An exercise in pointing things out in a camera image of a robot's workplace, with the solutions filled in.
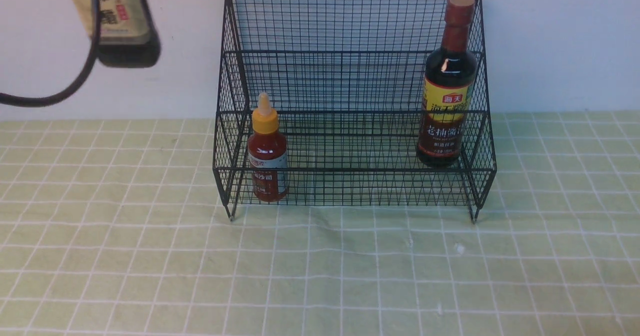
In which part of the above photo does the black wire mesh shelf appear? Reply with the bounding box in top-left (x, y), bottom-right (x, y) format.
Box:
top-left (212, 0), bottom-right (498, 222)

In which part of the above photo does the green checkered tablecloth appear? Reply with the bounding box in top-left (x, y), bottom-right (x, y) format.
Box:
top-left (0, 111), bottom-right (640, 336)

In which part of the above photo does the black cable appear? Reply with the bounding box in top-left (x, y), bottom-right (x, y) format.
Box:
top-left (0, 0), bottom-right (102, 108)

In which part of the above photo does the red chili sauce bottle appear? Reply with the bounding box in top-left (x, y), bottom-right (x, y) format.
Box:
top-left (247, 92), bottom-right (289, 203)

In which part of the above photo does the dark vinegar bottle gold cap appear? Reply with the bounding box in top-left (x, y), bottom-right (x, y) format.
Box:
top-left (72, 0), bottom-right (162, 68)

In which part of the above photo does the dark soy sauce bottle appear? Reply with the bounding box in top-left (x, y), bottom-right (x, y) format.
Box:
top-left (416, 0), bottom-right (478, 169)

